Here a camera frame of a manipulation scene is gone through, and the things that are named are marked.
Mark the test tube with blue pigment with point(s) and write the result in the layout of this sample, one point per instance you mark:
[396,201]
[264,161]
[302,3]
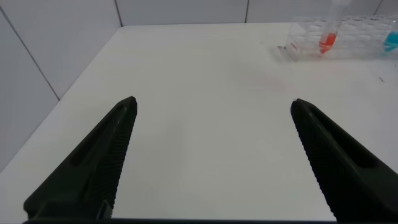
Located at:
[391,42]

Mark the test tube with red pigment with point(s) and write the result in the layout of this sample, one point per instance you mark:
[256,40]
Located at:
[327,42]

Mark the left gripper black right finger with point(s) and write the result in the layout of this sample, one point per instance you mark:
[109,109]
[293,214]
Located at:
[342,161]

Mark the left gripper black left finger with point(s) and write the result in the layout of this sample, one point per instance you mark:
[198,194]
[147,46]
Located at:
[93,161]

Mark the clear plastic test tube rack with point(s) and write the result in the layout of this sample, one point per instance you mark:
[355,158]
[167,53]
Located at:
[354,40]

